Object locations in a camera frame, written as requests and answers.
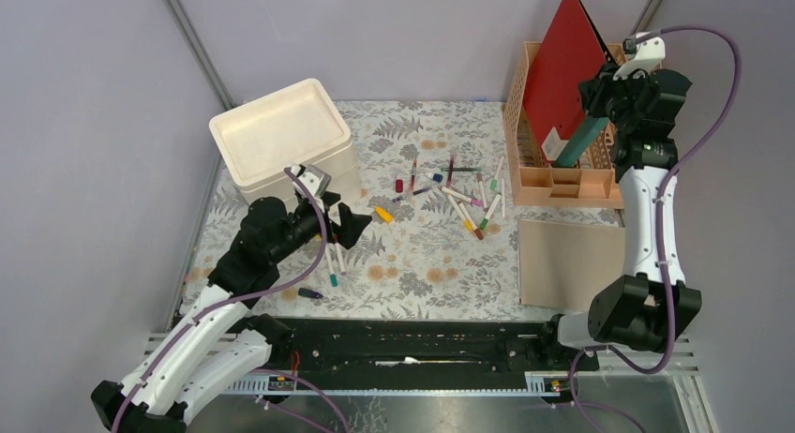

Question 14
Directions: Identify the peach plastic file organizer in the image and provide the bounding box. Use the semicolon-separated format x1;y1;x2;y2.
502;41;663;210

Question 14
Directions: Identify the teal file folder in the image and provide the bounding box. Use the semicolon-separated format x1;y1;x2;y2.
552;116;609;168

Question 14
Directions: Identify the pink clear pen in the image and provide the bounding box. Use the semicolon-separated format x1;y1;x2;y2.
445;153;456;188

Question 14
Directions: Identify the dark red capped white marker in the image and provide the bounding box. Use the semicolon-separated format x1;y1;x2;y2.
458;202;484;240

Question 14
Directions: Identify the green clear pen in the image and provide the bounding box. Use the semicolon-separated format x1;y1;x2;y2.
440;167;481;172

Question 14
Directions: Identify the dark blue ink bottle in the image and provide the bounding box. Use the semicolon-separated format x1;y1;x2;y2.
297;288;323;300

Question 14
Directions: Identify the beige file folder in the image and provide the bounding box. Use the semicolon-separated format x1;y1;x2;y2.
517;219;625;312

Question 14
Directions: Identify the floral desk mat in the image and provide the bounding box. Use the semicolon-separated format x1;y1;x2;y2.
178;100;623;322

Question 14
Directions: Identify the cream drawer unit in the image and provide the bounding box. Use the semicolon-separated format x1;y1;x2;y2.
209;79;363;209

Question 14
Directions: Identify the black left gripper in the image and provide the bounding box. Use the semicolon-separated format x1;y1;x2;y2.
270;190;371;263

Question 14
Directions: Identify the red file folder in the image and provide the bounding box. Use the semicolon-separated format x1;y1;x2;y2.
523;0;615;164

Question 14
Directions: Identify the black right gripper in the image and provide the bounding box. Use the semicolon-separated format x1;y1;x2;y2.
576;62;646;131

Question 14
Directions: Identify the purple clear pen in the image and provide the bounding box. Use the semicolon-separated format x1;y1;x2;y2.
390;186;441;202

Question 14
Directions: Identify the yellow ink bottle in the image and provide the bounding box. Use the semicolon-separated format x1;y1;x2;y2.
374;206;394;223

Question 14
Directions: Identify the yellow capped white marker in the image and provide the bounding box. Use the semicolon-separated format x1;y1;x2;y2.
446;194;473;231

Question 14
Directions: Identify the purple capped white marker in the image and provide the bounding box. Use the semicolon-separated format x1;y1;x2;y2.
334;242;347;276

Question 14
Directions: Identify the light green capped marker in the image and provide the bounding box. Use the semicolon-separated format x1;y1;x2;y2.
489;157;504;193

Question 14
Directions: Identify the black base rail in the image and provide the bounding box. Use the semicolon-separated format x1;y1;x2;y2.
268;317;577;373

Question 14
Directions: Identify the orange clear pen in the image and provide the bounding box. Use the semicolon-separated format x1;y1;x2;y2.
406;157;418;200

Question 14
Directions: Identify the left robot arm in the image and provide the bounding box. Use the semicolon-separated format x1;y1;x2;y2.
91;193;372;432

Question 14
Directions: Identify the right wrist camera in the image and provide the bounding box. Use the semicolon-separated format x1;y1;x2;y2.
612;34;666;81

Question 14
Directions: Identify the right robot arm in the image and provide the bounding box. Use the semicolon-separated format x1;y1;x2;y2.
537;67;702;369

